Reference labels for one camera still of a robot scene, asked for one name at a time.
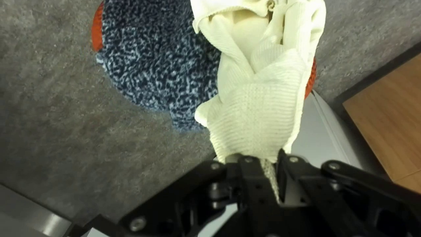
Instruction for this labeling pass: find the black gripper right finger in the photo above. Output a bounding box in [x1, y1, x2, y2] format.
[277, 150, 421, 237]

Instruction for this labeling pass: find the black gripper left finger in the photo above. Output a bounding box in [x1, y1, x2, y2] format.
[65, 156, 273, 237]

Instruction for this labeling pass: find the cream white knit sweater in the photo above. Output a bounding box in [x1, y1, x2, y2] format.
[190, 0, 327, 192]

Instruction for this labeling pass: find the wooden lower cabinet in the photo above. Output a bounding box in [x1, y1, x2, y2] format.
[336, 42, 421, 192]

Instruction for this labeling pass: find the blue speckled knit blanket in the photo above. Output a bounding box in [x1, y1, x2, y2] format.
[97, 0, 220, 130]

